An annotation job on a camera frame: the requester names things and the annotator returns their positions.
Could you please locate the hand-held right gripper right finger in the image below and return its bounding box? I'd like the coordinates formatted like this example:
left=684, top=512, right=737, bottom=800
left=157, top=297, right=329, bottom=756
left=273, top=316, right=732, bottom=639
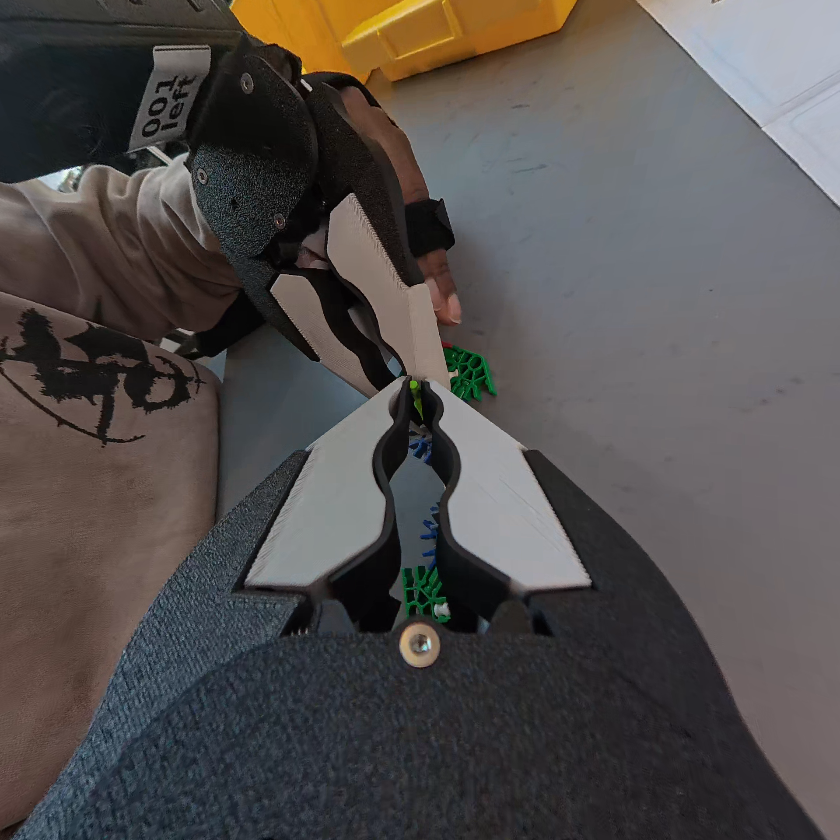
left=423, top=381, right=594, bottom=628

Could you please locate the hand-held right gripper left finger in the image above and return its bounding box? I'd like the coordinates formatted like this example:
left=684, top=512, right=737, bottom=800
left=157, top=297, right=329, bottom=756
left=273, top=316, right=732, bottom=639
left=243, top=381, right=408, bottom=628

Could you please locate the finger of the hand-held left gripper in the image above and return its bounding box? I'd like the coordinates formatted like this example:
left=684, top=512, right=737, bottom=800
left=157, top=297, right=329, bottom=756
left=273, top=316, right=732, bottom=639
left=269, top=273, right=397, bottom=396
left=326, top=195, right=454, bottom=389

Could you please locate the colourful toy rod model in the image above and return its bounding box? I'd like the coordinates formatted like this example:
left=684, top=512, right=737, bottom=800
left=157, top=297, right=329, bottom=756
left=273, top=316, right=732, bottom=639
left=394, top=344, right=497, bottom=624

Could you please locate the yellow plastic bin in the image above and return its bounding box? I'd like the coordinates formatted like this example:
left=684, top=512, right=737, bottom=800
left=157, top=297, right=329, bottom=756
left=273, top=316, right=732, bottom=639
left=230, top=0, right=578, bottom=82

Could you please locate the person's left forearm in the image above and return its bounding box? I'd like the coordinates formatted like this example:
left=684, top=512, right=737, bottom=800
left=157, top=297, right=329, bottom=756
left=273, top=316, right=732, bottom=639
left=0, top=155, right=248, bottom=345

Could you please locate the person's left hand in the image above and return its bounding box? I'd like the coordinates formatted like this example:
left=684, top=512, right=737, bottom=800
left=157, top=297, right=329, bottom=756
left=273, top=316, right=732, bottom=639
left=344, top=86, right=464, bottom=326

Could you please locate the person's beige clothing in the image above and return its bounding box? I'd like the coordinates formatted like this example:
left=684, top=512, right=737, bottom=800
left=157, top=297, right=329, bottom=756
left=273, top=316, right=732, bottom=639
left=0, top=289, right=224, bottom=828

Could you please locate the white folded instruction booklet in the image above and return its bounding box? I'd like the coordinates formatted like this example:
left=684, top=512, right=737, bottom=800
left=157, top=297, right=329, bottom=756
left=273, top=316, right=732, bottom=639
left=637, top=0, right=840, bottom=207

